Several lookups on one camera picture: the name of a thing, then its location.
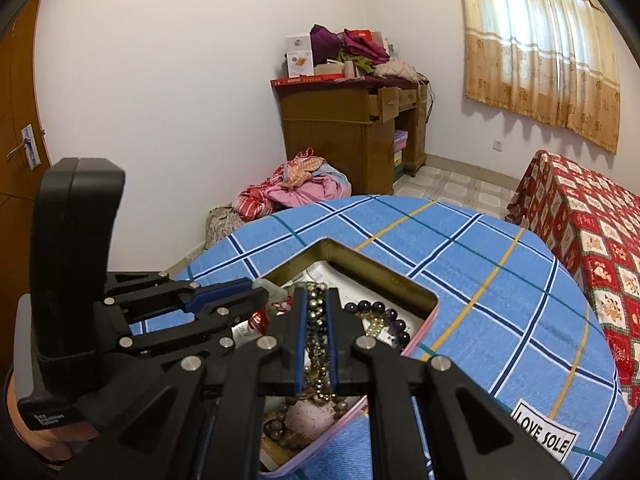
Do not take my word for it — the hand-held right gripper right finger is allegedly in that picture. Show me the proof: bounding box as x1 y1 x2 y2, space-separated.
325 287 573 480

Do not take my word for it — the red patterned cloth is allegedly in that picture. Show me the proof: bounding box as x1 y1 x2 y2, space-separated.
236 184 282 221

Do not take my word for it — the olive green cloth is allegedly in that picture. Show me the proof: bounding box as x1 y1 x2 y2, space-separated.
340 52 376 76

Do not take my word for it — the flat red box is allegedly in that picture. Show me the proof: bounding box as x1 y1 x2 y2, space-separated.
271 74 346 87

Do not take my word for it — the beige patterned curtain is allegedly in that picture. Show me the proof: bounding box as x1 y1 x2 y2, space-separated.
457 0 621 153

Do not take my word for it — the brown wooden bead bracelet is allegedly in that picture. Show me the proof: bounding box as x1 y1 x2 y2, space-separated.
262 395 361 451

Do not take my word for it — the purple cloth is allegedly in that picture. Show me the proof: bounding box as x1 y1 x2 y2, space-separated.
310 24 346 66

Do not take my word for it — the red patterned bedspread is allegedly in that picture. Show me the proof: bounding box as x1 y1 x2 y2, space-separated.
505 149 640 411

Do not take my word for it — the brown wooden door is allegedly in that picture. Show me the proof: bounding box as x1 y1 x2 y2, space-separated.
0 0 51 211

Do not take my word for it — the orange box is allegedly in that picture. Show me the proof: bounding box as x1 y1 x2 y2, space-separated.
342 29 386 43

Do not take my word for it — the person's left forearm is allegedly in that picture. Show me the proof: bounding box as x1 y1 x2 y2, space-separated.
2 360 76 466

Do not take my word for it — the printed paper sheet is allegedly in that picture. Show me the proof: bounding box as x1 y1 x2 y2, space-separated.
235 265 431 461

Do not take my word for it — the gold bead necklace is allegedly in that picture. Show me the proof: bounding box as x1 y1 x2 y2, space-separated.
306 282 331 401

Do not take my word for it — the stack of small boxes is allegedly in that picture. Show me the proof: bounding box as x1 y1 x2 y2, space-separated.
392 130 408 181

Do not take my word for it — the pink tin box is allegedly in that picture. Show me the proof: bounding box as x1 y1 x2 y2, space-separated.
250 237 441 476

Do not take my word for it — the brown wooden desk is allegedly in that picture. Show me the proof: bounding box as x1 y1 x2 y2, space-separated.
277 77 428 196

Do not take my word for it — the dark blue bead bracelet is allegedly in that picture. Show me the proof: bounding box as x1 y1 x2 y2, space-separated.
344 300 411 348

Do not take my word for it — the floral cloth bundle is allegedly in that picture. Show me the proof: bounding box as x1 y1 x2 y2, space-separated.
207 204 251 251

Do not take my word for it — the gold bead bracelet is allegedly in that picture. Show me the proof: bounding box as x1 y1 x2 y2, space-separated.
362 312 388 341

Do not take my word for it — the magenta cloth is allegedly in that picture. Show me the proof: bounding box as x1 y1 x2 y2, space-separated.
340 30 391 66

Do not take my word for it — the black cable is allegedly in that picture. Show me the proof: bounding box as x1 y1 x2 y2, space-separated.
417 72 436 116

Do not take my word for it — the red knot ornament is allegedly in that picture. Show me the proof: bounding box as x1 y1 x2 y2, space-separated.
250 300 293 336

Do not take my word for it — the beige cloth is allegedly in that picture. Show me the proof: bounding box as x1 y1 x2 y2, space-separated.
372 57 421 81

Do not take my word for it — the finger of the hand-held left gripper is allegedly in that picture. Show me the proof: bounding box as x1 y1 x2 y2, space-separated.
102 271 253 318
117 294 273 361

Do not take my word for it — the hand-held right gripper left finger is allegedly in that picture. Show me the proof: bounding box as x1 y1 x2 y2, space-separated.
75 285 308 480

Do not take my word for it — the white cloth label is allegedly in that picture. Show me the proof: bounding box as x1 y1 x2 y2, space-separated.
512 399 581 463

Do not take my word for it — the blue plaid blanket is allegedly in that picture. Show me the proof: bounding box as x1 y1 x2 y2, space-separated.
187 195 626 480

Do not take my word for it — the metal door handle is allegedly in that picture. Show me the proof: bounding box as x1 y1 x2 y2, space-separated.
6 125 41 168

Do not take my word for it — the pink cloth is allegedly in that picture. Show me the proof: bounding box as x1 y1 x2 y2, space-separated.
265 149 351 208

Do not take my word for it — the white cardboard box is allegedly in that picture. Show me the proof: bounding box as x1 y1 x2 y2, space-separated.
285 35 316 79

